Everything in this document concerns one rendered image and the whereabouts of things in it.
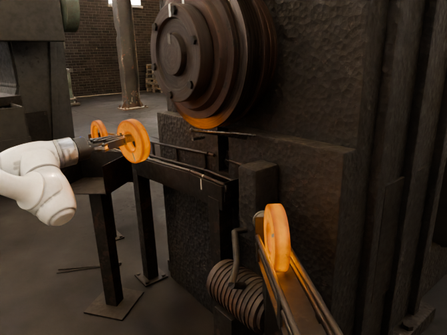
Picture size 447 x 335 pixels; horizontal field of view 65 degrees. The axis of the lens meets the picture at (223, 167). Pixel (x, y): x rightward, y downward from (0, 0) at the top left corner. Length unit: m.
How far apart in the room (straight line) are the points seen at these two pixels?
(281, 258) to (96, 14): 11.23
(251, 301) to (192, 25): 0.74
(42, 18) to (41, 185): 2.78
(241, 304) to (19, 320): 1.22
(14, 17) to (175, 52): 2.65
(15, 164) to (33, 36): 2.58
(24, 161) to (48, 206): 0.17
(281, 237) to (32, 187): 0.64
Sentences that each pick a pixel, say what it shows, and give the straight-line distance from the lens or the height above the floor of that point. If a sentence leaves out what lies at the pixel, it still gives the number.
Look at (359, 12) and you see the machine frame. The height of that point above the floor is 1.20.
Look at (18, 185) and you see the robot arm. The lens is 1.01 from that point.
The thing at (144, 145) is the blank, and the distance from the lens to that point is 1.22.
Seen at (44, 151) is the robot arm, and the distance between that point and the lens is 1.15.
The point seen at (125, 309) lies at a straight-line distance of 1.80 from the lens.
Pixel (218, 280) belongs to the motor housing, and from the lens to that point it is 1.04.
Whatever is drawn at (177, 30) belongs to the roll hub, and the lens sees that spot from 1.10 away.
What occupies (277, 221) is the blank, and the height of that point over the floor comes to 0.77.
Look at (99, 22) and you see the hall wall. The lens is 11.75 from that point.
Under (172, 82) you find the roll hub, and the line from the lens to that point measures 1.14.
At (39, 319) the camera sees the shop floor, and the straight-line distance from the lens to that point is 1.91.
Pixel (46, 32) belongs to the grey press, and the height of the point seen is 1.33.
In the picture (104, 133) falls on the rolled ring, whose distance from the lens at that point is 2.10.
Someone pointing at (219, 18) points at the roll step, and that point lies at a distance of 1.02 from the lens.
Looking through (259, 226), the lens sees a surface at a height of 0.69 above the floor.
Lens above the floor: 1.11
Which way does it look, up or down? 18 degrees down
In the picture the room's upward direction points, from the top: 2 degrees counter-clockwise
